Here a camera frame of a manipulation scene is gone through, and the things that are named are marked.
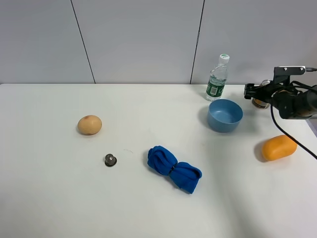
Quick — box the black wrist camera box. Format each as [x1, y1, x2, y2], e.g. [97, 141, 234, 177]
[272, 66, 306, 85]

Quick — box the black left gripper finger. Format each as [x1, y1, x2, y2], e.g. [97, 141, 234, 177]
[244, 92, 266, 100]

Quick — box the black camera cable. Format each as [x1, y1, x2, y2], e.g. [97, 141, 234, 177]
[269, 66, 317, 160]

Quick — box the tan potato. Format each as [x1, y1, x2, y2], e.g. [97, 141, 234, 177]
[77, 115, 102, 135]

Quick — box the small grey metal cap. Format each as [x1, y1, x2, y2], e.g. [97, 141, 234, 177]
[104, 154, 117, 167]

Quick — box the blue folded cloth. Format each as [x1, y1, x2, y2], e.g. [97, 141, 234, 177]
[147, 146, 202, 194]

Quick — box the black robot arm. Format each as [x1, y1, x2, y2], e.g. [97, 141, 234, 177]
[244, 81, 317, 119]

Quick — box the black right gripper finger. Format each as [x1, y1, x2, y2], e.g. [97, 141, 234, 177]
[244, 83, 265, 93]

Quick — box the blue plastic bowl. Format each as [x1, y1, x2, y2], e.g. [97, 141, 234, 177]
[207, 99, 244, 133]

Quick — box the yellow drink can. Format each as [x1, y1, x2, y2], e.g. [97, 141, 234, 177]
[252, 79, 271, 110]

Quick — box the clear plastic water bottle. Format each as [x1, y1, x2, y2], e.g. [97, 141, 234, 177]
[206, 54, 230, 101]

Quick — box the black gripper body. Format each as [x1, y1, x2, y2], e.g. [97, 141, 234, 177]
[262, 80, 301, 108]

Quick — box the orange mango fruit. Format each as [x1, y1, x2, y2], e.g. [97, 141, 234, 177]
[262, 135, 297, 161]

